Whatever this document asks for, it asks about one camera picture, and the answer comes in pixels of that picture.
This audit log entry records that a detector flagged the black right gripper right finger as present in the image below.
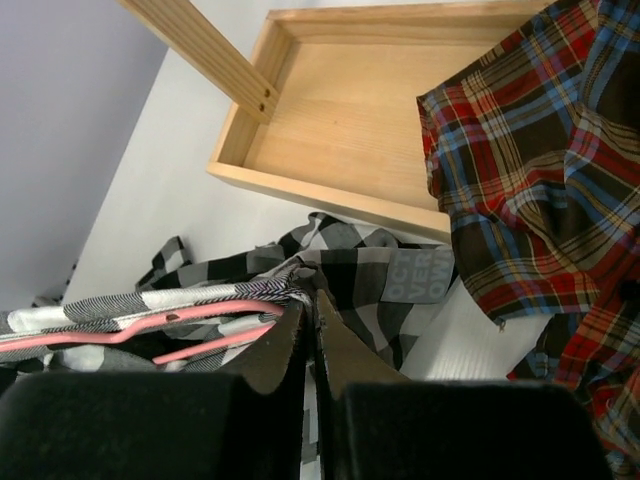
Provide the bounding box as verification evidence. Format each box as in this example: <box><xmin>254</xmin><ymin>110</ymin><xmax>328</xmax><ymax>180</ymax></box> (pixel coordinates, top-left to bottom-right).
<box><xmin>314</xmin><ymin>291</ymin><xmax>612</xmax><ymax>479</ymax></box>

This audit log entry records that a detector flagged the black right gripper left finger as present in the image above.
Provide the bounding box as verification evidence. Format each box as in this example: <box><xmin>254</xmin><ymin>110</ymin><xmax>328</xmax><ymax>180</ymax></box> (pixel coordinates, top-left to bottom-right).
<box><xmin>1</xmin><ymin>302</ymin><xmax>306</xmax><ymax>479</ymax></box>

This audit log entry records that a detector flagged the black white checkered shirt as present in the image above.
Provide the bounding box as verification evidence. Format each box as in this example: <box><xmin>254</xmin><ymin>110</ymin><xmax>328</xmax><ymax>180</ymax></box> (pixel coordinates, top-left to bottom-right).
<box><xmin>1</xmin><ymin>213</ymin><xmax>457</xmax><ymax>479</ymax></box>

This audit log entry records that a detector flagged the pink wire hanger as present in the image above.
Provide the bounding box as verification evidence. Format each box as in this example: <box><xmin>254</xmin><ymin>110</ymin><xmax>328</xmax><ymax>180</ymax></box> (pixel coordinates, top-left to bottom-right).
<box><xmin>1</xmin><ymin>300</ymin><xmax>284</xmax><ymax>366</ymax></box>

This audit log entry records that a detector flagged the red brown plaid shirt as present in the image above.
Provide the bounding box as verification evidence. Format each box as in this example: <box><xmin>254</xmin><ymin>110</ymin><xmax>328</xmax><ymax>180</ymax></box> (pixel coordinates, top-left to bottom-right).
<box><xmin>417</xmin><ymin>1</ymin><xmax>639</xmax><ymax>479</ymax></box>

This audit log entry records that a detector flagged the wooden clothes rack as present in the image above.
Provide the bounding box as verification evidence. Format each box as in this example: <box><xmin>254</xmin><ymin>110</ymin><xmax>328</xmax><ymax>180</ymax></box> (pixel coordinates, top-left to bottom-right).
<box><xmin>126</xmin><ymin>1</ymin><xmax>544</xmax><ymax>242</ymax></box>

